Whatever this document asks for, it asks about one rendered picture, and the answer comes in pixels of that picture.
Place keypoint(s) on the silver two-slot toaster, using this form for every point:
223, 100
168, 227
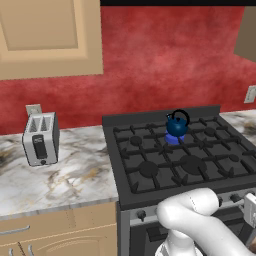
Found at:
40, 140

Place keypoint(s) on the beige wall cupboard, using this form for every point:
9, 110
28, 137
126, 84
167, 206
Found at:
246, 33

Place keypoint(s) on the black stove knob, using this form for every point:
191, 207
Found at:
220, 201
235, 197
141, 215

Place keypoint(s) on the black gas stove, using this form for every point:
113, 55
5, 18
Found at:
160, 156

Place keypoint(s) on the beige base cupboard door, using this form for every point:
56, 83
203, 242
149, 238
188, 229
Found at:
8, 250
76, 243

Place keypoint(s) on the black range hood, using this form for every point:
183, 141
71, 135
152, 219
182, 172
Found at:
176, 2

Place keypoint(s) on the beige wall cupboard door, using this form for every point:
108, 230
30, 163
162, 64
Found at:
50, 36

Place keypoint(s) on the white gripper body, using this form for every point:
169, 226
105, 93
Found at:
250, 208

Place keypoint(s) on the grey wall socket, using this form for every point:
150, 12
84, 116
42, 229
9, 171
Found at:
33, 109
250, 94

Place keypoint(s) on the beige drawer front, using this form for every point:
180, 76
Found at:
66, 225

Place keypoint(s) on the blue burner flame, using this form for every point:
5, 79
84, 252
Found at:
170, 139

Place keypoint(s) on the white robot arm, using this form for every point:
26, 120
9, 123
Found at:
186, 208

